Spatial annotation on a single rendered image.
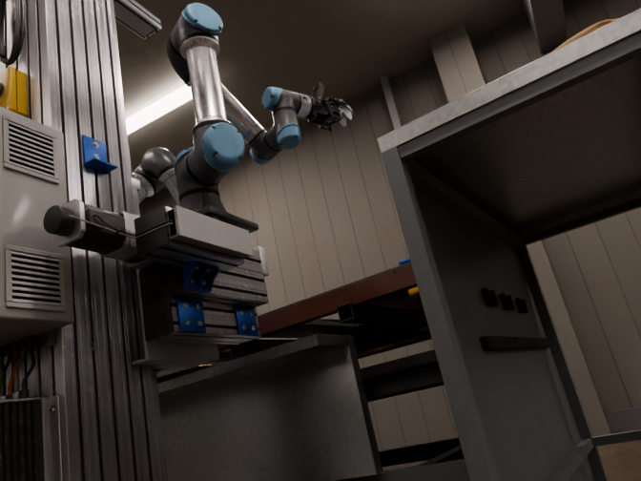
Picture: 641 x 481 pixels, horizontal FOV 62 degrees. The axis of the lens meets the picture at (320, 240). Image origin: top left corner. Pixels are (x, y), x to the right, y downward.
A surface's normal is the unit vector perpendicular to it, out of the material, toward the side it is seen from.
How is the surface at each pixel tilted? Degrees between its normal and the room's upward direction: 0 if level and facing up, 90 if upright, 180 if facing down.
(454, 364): 90
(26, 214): 90
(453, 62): 90
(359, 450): 90
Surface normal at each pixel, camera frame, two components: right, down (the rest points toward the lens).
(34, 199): 0.86, -0.32
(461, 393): -0.54, -0.16
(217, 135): 0.59, -0.25
